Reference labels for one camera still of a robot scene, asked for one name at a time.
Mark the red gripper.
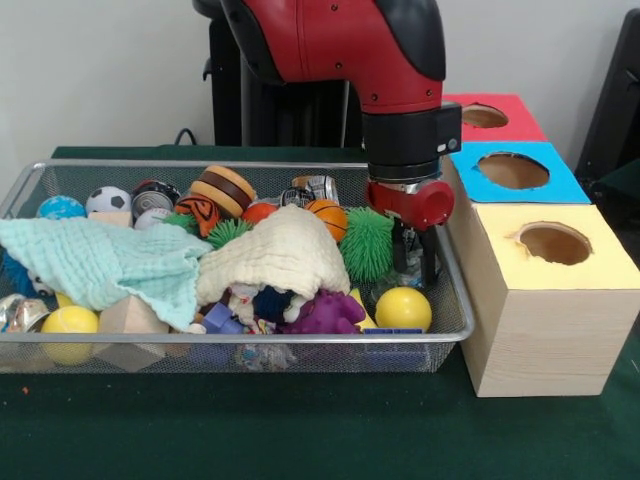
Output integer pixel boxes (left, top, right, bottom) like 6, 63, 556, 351
367, 178, 456, 286

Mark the crushed bottle with blue label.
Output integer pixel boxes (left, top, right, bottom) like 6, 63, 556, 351
394, 239, 444, 289

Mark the wooden box with three holes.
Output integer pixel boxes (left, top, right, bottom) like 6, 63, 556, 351
439, 92, 640, 399

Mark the large green spiky ball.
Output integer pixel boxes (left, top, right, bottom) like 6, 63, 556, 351
339, 207, 396, 284

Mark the yellow ball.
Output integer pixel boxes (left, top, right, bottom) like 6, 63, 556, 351
41, 304, 101, 365
374, 286, 433, 333

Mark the purple rubber toy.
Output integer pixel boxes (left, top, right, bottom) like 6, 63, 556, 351
277, 288, 366, 335

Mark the cream white cloth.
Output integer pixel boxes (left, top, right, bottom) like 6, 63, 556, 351
196, 204, 351, 321

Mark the toy burger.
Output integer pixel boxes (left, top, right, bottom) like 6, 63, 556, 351
189, 164, 257, 218

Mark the dark green tablecloth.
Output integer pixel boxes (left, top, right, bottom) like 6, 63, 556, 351
0, 144, 640, 480

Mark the black upright panel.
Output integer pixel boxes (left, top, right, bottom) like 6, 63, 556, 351
573, 8, 640, 201

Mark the black and white football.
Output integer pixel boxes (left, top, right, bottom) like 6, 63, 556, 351
84, 185, 132, 216

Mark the mint green cloth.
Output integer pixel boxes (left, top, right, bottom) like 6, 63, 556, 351
0, 215, 214, 330

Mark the blue globe ball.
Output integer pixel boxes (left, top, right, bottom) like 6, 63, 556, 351
36, 195, 87, 220

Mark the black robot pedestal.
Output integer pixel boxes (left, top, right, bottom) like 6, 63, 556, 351
202, 19, 366, 147

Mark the metal wire mesh bin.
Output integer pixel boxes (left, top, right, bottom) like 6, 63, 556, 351
0, 158, 475, 375

